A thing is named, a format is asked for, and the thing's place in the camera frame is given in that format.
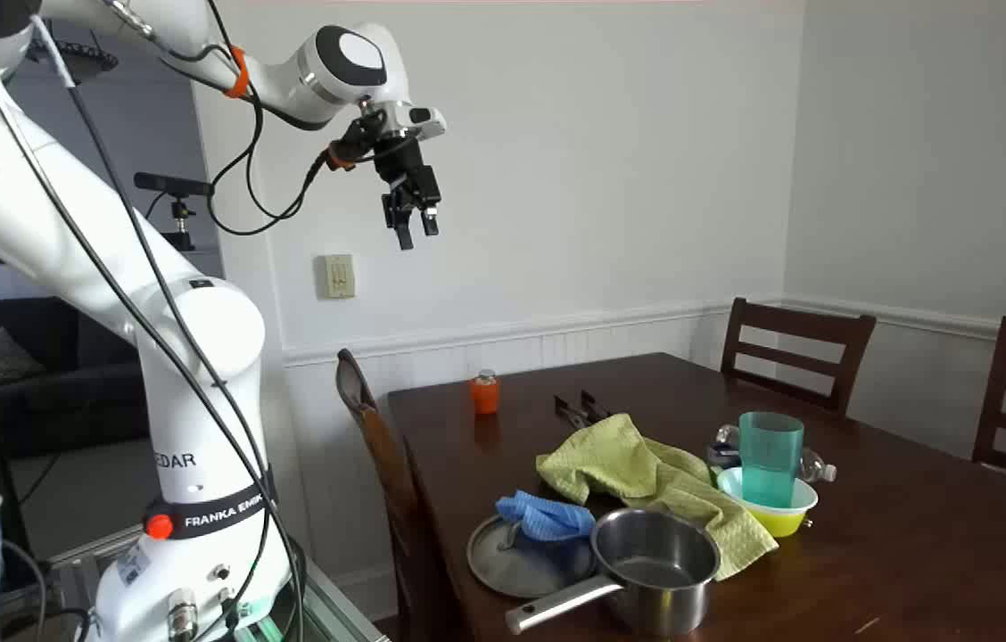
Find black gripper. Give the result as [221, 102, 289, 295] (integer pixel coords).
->
[357, 116, 446, 254]

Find blue cloth towel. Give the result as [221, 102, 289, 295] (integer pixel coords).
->
[491, 490, 599, 549]

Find steel pot lid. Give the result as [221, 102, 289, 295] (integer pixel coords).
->
[464, 512, 602, 603]

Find metal robot base platform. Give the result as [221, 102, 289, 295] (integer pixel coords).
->
[0, 521, 388, 642]

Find green cloth towel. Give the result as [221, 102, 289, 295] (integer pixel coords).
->
[530, 411, 780, 586]

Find small orange bottle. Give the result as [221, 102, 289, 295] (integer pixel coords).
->
[468, 373, 503, 421]

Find dark sofa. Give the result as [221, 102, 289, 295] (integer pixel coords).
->
[0, 295, 152, 462]

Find teal plastic cup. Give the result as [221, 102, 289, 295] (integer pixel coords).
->
[736, 407, 807, 512]

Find grey sofa cushion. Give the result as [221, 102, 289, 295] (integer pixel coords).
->
[0, 329, 46, 385]

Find yellow bowl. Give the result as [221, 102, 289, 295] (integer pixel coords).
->
[715, 464, 823, 542]

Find cream wall switch plate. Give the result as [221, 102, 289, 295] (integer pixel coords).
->
[309, 251, 361, 305]

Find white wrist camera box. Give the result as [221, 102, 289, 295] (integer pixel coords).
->
[403, 105, 454, 144]

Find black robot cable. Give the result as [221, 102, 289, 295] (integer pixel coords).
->
[0, 0, 346, 642]

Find orange cable clip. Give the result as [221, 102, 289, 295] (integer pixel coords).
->
[229, 48, 262, 105]

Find black camera on stand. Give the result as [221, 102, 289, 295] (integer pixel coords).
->
[131, 171, 216, 254]

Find steel pot with long handle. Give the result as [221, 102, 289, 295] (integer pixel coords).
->
[503, 506, 725, 640]

